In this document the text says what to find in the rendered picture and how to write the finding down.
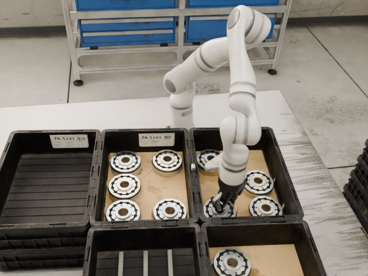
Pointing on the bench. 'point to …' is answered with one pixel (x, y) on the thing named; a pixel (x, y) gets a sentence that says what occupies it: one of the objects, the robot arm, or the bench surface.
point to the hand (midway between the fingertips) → (226, 206)
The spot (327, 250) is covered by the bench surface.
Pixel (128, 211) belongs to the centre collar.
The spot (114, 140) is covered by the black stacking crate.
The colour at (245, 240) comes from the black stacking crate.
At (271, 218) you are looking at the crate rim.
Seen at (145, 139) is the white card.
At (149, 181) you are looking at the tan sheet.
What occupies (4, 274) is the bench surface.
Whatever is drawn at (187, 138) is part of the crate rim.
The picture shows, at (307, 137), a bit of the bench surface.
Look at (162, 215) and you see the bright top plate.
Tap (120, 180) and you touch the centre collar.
